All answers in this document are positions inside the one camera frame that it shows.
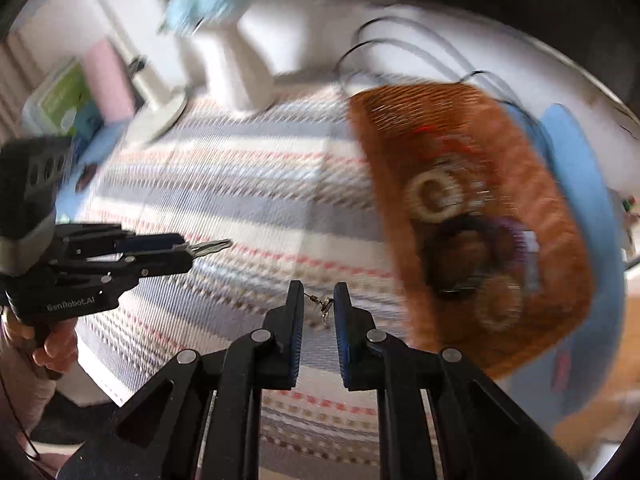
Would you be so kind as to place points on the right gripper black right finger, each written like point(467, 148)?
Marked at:
point(361, 367)

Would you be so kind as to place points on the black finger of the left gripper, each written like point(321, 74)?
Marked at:
point(146, 256)

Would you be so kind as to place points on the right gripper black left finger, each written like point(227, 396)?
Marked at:
point(285, 323)

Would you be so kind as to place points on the person's left hand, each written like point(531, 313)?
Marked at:
point(58, 353)

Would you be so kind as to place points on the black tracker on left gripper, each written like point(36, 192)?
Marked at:
point(32, 171)

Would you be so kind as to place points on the striped woven placemat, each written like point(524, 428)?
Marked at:
point(290, 188)

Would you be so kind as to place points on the black hair clip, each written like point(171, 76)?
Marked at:
point(460, 256)

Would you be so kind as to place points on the green tissue box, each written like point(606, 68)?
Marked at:
point(55, 106)

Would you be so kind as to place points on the brown wicker basket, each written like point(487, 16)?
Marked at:
point(439, 150)

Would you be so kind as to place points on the cream lamp base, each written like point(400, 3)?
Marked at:
point(161, 107)

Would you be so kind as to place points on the pink box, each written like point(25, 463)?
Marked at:
point(108, 82)

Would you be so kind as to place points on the white ribbed vase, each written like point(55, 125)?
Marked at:
point(237, 77)

